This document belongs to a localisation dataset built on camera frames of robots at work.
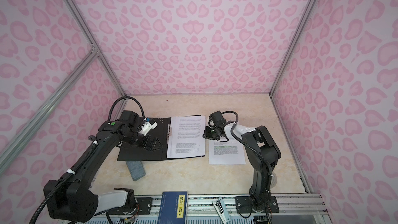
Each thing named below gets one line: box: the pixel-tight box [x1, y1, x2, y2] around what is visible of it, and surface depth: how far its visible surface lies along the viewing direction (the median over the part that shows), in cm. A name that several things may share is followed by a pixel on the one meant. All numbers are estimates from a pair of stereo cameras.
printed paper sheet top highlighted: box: [166, 115, 206, 159], surface depth 98 cm
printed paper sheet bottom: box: [208, 137, 247, 165], surface depth 92 cm
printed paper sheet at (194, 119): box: [171, 115, 207, 124], surface depth 108 cm
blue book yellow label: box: [157, 190, 189, 224], surface depth 73 cm
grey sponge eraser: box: [125, 160, 146, 182], surface depth 85 cm
